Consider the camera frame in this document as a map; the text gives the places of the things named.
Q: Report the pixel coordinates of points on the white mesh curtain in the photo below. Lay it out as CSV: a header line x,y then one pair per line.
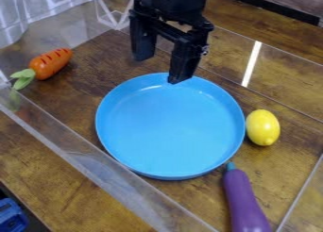
x,y
18,13

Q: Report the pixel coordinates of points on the orange toy carrot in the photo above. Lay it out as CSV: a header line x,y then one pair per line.
x,y
43,67

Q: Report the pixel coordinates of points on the purple toy eggplant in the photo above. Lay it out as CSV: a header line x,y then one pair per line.
x,y
247,216

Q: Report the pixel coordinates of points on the blue box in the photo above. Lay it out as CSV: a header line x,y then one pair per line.
x,y
14,220

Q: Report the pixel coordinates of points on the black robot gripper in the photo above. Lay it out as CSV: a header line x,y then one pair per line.
x,y
177,20

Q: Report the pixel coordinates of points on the blue round plate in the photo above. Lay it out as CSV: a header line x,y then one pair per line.
x,y
170,132

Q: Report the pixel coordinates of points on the yellow toy lemon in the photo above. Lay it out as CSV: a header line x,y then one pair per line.
x,y
263,127

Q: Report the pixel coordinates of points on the clear acrylic corner bracket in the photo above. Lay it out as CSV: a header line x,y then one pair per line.
x,y
109,17

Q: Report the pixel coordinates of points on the clear acrylic front wall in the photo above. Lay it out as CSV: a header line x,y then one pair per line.
x,y
161,212

